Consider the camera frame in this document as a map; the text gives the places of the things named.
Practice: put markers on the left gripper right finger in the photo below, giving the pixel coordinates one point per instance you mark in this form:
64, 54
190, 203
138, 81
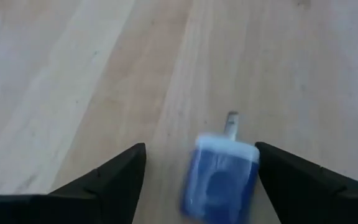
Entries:
322, 202

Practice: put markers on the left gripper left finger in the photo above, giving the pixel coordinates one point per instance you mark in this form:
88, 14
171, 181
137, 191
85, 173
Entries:
73, 208

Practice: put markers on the purple white wall charger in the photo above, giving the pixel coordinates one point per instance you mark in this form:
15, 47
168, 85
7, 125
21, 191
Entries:
219, 186

